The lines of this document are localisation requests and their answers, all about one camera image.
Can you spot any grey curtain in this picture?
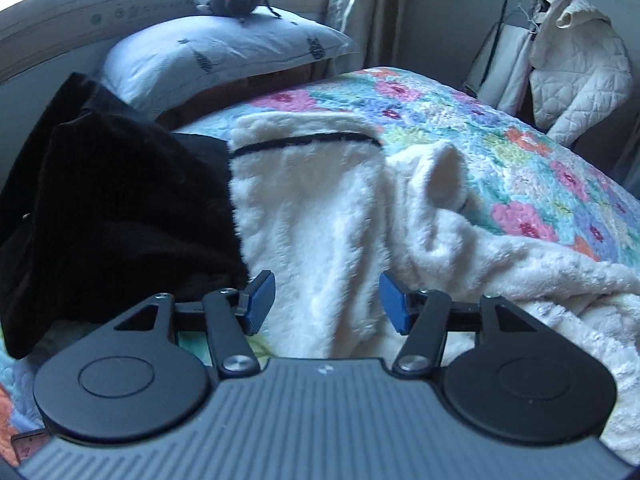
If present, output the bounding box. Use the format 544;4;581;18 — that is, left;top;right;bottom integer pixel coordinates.
325;0;402;70

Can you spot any white quilted jacket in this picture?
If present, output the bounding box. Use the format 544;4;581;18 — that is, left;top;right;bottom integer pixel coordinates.
528;0;635;133

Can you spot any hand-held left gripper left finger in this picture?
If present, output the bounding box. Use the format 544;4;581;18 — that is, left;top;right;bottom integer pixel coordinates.
114;270;277;380

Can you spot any dark phone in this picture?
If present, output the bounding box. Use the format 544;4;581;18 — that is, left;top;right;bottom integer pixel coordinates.
10;427;49;467

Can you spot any black garment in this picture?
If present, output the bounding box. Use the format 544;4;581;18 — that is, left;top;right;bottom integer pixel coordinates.
0;72;251;361

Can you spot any light blue printed pillow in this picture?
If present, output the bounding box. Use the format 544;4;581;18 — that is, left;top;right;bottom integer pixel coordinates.
100;14;362;122

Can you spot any white fleece jacket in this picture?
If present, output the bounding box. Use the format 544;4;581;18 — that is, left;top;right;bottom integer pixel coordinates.
227;112;640;461

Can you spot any floral quilt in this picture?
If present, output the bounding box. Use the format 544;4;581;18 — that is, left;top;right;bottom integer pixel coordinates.
0;66;640;461

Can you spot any brown pillow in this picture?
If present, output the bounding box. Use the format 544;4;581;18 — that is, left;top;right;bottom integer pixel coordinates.
154;59;332;132

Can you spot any white hanging cloth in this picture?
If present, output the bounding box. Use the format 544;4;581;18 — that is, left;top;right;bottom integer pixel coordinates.
487;22;533;117

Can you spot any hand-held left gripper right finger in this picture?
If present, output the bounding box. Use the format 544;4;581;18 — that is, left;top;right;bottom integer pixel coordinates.
378;271;539;376

